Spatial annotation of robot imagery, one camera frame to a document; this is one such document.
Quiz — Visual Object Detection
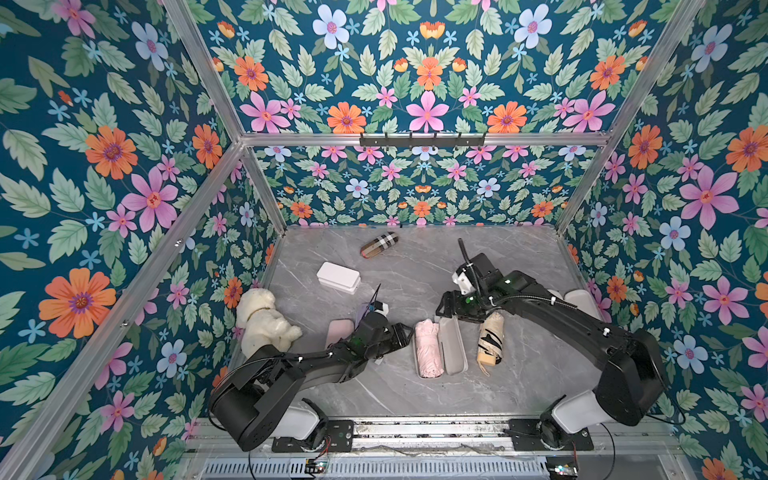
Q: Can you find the pink umbrella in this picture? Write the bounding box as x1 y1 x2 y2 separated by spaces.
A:
415 319 444 379

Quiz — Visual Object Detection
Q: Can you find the pink-edged grey case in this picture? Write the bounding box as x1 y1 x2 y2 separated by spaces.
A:
414 317 468 377

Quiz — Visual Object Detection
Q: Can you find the beige black striped umbrella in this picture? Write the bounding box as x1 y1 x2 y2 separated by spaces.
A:
477 311 504 377

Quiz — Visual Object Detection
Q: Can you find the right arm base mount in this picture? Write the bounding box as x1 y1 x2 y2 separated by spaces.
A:
504 390 612 451

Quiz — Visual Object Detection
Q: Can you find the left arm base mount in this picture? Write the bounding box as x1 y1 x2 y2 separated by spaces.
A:
271 398 355 454

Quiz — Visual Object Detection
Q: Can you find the metal hook rail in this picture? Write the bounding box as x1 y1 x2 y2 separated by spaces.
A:
358 132 486 149

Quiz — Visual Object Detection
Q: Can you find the cream plush teddy bear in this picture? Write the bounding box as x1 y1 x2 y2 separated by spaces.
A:
236 288 303 358

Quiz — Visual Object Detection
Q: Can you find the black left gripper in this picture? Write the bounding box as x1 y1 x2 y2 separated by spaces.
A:
362 322 415 361

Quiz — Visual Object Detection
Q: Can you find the white ventilation grille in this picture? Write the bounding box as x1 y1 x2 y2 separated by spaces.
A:
201 456 550 479

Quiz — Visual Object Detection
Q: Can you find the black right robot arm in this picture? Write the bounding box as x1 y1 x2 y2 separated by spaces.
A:
436 254 668 434

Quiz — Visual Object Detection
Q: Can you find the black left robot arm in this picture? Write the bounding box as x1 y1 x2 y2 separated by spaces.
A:
208 312 414 451

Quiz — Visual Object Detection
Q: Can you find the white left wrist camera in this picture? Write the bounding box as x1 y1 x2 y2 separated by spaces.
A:
372 301 389 316

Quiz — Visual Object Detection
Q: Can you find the closed white umbrella case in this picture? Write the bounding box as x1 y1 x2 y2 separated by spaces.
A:
316 262 361 294

